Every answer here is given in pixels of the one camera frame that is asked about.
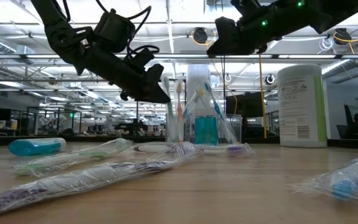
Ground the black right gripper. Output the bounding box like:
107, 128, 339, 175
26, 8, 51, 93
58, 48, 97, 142
206, 12, 284, 58

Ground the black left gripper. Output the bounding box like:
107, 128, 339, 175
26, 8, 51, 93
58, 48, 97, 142
84, 46, 172, 105

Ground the orange toothbrush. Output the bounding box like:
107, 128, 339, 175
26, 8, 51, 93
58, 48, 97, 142
175, 80, 185, 142

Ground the blue toothbrush with yellow bristles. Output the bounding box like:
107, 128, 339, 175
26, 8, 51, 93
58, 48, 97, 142
182, 88, 205, 121

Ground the green toothbrush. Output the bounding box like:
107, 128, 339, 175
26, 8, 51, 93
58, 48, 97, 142
10, 137, 134, 179

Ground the purple toothbrush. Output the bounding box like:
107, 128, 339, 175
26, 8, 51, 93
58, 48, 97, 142
0, 141, 203, 220
133, 141, 255, 158

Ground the black monitor cart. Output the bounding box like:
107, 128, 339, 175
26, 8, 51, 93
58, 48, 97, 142
224, 91, 265, 140

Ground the clear acrylic organizer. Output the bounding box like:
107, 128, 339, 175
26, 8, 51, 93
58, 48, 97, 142
165, 107, 243, 146

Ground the person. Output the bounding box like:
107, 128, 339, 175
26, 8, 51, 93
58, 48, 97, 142
344, 113, 358, 140

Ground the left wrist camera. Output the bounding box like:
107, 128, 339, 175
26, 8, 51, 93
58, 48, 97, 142
93, 8, 136, 54

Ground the yellow hanging cable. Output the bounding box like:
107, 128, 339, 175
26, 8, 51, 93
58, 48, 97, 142
257, 54, 268, 139

